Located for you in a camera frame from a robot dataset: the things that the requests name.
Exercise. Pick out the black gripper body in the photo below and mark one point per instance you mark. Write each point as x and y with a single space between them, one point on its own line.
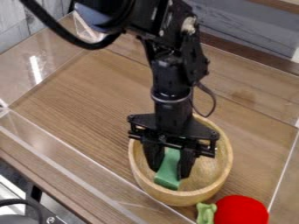
172 127

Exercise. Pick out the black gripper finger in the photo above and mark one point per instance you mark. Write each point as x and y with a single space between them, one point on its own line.
154 153
186 163

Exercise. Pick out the green rectangular block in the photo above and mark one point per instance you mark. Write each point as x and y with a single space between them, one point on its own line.
166 176

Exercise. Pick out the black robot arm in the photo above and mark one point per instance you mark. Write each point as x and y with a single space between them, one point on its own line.
166 26

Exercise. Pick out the brown wooden bowl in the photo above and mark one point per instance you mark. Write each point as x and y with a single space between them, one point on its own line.
208 173

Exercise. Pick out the small green toy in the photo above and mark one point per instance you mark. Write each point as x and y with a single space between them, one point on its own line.
206 212

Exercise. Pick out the red plush ball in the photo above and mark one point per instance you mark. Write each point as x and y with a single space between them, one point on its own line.
239 209

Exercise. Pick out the clear acrylic tray wall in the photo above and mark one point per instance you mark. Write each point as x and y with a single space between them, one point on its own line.
87 188

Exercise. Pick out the black table frame bracket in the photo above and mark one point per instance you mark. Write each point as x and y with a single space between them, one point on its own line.
20 209

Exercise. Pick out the clear acrylic corner bracket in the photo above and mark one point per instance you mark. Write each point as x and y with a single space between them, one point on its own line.
84 32

